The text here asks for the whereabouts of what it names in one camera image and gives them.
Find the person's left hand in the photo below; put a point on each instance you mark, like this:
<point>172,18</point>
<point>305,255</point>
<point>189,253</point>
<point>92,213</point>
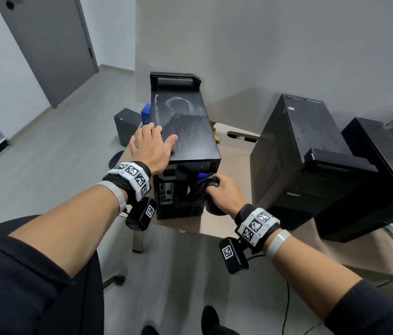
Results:
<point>151,150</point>

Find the person's right hand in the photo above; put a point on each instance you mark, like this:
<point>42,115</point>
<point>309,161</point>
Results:
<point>228,197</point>

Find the grey cleaning cloth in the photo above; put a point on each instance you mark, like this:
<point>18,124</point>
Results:
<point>201,183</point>

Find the black device with blue light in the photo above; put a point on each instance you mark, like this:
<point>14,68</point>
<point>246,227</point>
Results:
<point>186,136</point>

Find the black Lenovo tower case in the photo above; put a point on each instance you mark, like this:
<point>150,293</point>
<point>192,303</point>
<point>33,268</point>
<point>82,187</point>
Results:
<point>287,153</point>

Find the slim black vented computer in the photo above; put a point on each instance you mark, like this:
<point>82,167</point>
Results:
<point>374,191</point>

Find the person's left forearm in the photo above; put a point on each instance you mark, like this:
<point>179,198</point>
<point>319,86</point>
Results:
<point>60,237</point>

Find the person's right forearm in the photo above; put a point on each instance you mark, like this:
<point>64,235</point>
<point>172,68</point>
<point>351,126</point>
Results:
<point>318,282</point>

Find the person's right shoe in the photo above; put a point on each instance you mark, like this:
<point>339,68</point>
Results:
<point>209,319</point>

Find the person's shoe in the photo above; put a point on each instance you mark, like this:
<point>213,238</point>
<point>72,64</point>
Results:
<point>149,330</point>
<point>209,319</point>

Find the person's left shoe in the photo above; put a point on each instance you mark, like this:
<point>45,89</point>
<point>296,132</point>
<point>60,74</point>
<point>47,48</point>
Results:
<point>149,330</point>

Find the black floor box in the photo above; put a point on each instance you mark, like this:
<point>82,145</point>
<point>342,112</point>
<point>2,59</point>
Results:
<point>126,127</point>

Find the left wrist marker band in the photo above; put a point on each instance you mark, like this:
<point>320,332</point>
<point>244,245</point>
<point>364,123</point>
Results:
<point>130,177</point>

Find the wrist marker band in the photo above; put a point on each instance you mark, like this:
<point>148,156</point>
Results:
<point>257,226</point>
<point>130,177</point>

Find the small blue plastic box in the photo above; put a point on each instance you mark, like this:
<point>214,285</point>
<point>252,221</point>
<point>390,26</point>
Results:
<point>146,114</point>

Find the dark blue waste bin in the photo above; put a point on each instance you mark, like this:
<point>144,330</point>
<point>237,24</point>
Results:
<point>116,160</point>

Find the right wrist marker band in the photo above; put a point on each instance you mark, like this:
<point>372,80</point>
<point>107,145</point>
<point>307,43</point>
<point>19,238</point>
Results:
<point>257,226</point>

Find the yellow banana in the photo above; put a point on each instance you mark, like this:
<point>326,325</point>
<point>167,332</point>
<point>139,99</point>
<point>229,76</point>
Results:
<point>215,136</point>

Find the metal desk leg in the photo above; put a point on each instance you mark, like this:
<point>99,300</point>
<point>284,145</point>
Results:
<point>138,242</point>

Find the grey door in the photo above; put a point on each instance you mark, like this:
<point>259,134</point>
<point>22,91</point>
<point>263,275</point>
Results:
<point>50,45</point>

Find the black office chair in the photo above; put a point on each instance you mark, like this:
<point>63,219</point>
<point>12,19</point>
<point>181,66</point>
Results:
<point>88,300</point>

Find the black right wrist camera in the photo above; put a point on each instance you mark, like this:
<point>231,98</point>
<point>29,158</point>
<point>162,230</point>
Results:
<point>233,256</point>

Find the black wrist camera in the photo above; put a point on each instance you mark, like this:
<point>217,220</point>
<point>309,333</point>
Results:
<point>142,214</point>
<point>233,256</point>

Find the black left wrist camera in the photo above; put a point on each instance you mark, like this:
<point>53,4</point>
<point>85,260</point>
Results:
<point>142,214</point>

